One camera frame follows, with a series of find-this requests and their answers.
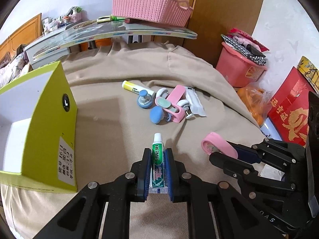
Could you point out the pink woven plastic basket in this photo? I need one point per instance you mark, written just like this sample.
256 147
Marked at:
167 12

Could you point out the yellow white lip balm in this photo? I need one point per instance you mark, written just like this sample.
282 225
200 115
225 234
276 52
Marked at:
136 88

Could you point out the bed with floral quilt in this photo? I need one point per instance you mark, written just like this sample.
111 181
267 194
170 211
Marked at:
17 68

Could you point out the white round stamp lower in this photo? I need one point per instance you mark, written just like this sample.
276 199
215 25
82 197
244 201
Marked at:
184 104

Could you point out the small white knob stamp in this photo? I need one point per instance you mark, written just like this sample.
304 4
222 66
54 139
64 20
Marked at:
189 115

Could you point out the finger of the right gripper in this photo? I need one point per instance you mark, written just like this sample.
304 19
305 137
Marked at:
246 154
232 167

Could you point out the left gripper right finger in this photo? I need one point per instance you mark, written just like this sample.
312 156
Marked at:
214 210

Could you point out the printed folding table board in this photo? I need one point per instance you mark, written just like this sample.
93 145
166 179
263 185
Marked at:
82 33

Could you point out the toiletries cluster on cabinet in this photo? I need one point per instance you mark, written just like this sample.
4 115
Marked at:
74 15

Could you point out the pink plastic bucket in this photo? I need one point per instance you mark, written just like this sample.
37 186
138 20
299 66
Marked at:
237 69

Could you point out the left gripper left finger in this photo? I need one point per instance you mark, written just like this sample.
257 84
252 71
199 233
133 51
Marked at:
102 210

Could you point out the lime green cardboard box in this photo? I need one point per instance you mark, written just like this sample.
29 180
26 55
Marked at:
38 121

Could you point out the bag of oranges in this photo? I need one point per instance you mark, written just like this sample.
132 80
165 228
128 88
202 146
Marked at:
257 101

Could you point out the pink nail clipper case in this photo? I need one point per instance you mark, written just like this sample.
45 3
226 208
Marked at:
213 142

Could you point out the blue round stamp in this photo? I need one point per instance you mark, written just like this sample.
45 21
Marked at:
145 99
157 114

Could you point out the wooden bed headboard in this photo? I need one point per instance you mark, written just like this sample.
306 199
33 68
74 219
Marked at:
25 34

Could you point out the red gift box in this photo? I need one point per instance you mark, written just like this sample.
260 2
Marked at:
290 107

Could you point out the wooden wardrobe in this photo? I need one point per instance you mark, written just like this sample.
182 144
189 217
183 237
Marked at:
212 18

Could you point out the white round stamp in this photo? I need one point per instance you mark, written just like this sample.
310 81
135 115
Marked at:
162 92
184 104

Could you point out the blue round stamp upright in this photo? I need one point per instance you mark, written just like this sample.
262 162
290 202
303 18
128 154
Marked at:
145 99

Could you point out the pink open clipper case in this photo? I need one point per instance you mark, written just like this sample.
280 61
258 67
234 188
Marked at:
169 104

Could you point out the green white toothpaste tube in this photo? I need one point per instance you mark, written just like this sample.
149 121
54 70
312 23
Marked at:
157 173

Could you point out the beige cloth table cover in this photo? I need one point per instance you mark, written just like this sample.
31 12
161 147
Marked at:
112 131

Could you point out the white round stamp upper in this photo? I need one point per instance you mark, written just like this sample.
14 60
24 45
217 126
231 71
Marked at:
162 92

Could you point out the white sachet packet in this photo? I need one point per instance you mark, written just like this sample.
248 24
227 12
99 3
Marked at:
195 105

